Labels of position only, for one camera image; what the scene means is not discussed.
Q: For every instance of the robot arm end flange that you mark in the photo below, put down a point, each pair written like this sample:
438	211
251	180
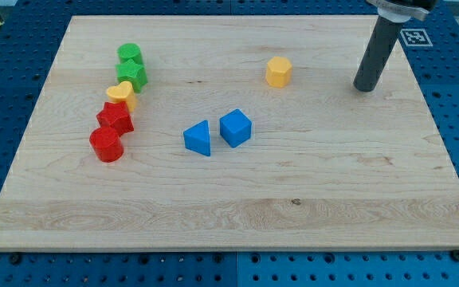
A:
400	11

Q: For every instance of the blue cube block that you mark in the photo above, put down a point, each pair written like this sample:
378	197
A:
235	127

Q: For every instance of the yellow hexagon block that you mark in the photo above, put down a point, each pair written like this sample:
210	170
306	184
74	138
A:
278	72

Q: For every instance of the blue triangle block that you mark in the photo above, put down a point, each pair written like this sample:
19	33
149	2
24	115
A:
197	138

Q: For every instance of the wooden board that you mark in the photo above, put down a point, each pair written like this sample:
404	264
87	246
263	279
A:
327	168

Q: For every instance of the red star block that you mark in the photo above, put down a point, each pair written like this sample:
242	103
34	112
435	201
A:
117	116

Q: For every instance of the yellow heart block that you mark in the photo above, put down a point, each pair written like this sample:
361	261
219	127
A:
123	92

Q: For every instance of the green star block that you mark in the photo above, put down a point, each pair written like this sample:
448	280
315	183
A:
133	72

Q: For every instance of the red cylinder block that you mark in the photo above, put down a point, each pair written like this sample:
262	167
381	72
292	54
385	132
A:
106	144

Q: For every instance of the green cylinder block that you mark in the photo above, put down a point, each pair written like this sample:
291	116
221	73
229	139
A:
130	51

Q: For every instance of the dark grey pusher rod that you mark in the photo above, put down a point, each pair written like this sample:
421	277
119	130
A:
377	53

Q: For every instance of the fiducial marker tag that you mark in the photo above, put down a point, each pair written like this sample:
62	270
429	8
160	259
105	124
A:
416	38

